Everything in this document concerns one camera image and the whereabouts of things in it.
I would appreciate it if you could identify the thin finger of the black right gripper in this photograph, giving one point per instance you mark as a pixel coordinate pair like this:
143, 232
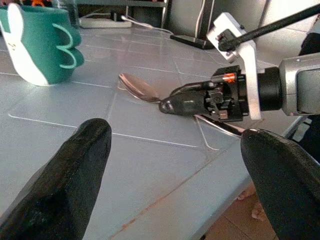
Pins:
195, 88

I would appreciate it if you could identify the thick finger of the black right gripper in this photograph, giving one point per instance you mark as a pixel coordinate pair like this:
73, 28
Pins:
185, 106

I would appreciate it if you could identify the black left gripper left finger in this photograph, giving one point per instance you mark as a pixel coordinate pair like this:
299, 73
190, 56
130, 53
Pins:
65, 185

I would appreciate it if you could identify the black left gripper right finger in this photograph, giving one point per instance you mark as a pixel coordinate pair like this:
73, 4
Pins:
287, 180

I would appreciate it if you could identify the silver metal spoon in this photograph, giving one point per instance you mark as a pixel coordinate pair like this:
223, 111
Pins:
140, 87

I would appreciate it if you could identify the white power strip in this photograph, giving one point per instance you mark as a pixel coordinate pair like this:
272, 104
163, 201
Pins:
105, 23

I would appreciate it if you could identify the green cup with white bunny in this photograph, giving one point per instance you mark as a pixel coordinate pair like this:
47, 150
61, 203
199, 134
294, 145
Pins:
42, 47

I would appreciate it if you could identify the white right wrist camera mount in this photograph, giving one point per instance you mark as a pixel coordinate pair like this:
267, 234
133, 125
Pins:
251, 75

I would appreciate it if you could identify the grey metal shelf frame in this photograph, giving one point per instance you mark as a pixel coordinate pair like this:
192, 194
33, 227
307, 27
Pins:
163, 12

